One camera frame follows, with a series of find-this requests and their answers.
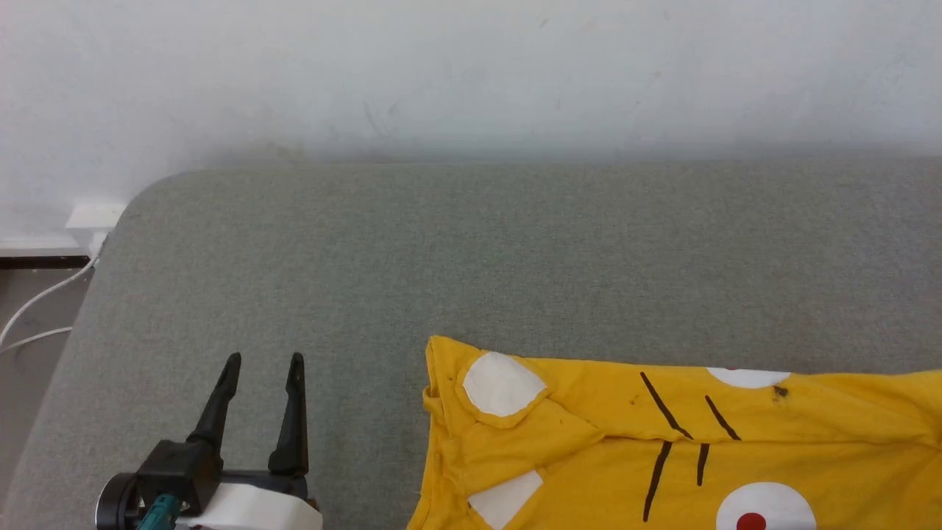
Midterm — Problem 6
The grey-green fabric sofa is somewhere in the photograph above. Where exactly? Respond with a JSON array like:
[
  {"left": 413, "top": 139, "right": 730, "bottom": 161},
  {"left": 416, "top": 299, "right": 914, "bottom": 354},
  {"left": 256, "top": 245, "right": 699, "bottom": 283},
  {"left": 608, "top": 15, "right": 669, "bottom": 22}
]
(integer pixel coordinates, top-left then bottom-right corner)
[{"left": 0, "top": 155, "right": 942, "bottom": 530}]

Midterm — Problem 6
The yellow shirt with cartoon print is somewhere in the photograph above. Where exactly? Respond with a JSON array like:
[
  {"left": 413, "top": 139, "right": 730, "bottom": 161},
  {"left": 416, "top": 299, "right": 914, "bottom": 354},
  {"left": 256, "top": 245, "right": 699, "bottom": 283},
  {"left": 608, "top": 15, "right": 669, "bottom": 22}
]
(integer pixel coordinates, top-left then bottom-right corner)
[{"left": 406, "top": 336, "right": 942, "bottom": 530}]

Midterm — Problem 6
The white wall socket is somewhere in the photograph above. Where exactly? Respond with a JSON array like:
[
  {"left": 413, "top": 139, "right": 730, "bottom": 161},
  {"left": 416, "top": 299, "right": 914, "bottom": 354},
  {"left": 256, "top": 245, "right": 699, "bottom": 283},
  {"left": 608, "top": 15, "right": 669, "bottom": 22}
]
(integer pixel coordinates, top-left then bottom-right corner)
[{"left": 65, "top": 202, "right": 127, "bottom": 259}]

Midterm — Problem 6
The white power cable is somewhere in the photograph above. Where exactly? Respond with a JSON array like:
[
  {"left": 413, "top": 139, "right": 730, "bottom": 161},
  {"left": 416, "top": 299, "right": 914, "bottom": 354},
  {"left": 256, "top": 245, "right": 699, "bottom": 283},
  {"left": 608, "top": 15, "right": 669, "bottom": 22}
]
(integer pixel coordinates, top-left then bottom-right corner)
[
  {"left": 0, "top": 253, "right": 97, "bottom": 347},
  {"left": 0, "top": 326, "right": 74, "bottom": 355}
]

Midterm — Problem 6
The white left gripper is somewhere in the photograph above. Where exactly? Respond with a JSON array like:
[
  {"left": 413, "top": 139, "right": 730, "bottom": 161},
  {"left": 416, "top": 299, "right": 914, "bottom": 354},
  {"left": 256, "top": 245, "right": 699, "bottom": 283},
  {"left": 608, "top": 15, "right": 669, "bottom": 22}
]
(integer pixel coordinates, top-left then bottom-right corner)
[{"left": 175, "top": 352, "right": 324, "bottom": 530}]

